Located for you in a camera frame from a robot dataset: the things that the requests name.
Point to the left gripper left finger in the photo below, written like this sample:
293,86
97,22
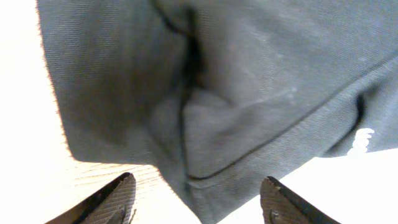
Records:
112,204

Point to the black t-shirt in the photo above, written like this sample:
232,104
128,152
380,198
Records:
219,94

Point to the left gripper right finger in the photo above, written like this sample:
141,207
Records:
280,205

